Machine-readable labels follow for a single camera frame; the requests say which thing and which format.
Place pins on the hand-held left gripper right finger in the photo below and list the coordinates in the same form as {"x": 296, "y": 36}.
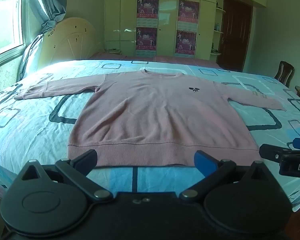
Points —
{"x": 205, "y": 160}

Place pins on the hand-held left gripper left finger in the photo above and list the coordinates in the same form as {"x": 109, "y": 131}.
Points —
{"x": 86, "y": 158}

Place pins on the pink sweater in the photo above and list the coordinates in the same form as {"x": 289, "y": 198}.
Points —
{"x": 152, "y": 117}

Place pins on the stack of books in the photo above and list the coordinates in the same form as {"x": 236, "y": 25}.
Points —
{"x": 112, "y": 50}

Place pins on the cream headboard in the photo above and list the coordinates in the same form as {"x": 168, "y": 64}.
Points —
{"x": 72, "y": 42}

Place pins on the dark wooden door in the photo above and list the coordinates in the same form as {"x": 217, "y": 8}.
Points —
{"x": 236, "y": 35}

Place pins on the corner shelf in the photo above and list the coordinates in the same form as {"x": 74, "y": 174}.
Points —
{"x": 218, "y": 31}

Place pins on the small teal bottle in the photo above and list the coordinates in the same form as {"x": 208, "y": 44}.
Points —
{"x": 217, "y": 26}

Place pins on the pale green wardrobe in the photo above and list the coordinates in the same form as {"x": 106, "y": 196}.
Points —
{"x": 120, "y": 17}

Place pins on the grey blue curtain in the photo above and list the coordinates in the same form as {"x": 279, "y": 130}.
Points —
{"x": 47, "y": 2}

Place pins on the window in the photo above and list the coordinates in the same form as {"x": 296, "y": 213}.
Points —
{"x": 2, "y": 17}

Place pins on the wall poster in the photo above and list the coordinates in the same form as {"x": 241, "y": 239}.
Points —
{"x": 185, "y": 42}
{"x": 147, "y": 7}
{"x": 188, "y": 10}
{"x": 146, "y": 38}

